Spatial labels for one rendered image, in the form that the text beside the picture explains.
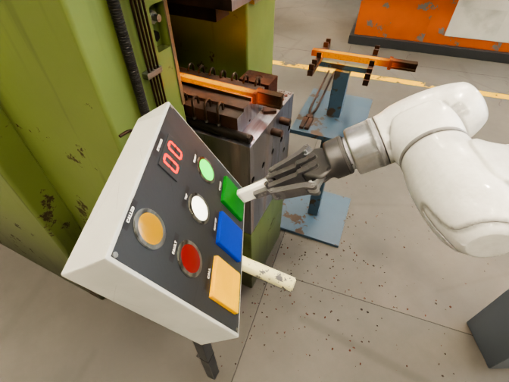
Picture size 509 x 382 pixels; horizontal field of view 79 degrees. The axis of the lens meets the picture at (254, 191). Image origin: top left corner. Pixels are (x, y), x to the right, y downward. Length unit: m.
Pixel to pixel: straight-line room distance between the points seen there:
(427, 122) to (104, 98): 0.61
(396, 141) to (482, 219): 0.18
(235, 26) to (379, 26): 3.33
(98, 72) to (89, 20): 0.09
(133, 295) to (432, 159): 0.43
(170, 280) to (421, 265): 1.66
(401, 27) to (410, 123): 3.95
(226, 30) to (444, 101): 0.90
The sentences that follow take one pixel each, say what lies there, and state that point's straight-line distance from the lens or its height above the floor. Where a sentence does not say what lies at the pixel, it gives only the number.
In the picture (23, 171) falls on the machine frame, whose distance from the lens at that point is 1.22.
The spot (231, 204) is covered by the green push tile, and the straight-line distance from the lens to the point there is 0.64.
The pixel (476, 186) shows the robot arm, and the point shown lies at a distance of 0.44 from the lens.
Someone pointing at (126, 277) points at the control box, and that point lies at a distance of 0.41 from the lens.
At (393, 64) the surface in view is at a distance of 1.40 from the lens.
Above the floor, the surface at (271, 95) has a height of 1.02.
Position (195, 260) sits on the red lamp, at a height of 1.08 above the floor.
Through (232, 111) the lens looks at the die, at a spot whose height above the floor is 0.98.
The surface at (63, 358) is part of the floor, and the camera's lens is 1.77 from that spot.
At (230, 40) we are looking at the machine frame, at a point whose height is 1.06.
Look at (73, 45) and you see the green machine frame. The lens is 0.70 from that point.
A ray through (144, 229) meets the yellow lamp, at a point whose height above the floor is 1.17.
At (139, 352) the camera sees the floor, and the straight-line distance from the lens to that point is 1.64.
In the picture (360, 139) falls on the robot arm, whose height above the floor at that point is 1.18.
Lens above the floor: 1.49
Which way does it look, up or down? 46 degrees down
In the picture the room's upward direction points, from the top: straight up
